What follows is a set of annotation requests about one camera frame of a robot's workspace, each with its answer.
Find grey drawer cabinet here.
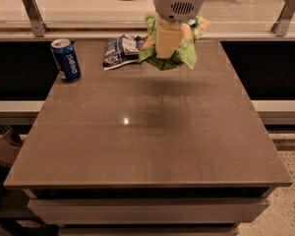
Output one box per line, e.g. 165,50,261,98
28,198,269,236

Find dark chair at left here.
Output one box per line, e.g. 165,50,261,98
0,130,23,198

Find blue Pepsi can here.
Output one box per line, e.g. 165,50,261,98
51,38,81,82

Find left metal railing post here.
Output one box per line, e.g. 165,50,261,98
22,0,48,37

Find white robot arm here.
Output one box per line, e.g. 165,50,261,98
153,0,295,41

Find metal railing post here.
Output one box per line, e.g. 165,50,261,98
22,0,48,37
270,3,295,37

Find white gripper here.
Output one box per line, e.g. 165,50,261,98
153,0,205,59

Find right metal railing post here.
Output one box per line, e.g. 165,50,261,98
270,3,295,37

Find blue chip bag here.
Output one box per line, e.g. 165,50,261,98
102,34,141,71

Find green rice chip bag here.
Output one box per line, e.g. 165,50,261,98
140,13,209,71

